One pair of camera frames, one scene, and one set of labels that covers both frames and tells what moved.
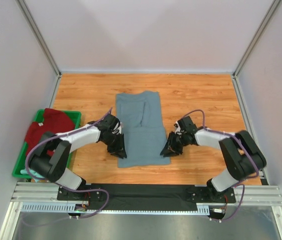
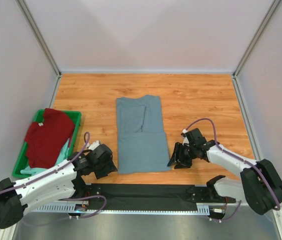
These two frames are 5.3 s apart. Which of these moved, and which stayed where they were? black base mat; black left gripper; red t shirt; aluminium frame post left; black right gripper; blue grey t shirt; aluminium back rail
Moved: black right gripper; black left gripper; blue grey t shirt
Stayed: aluminium back rail; red t shirt; aluminium frame post left; black base mat
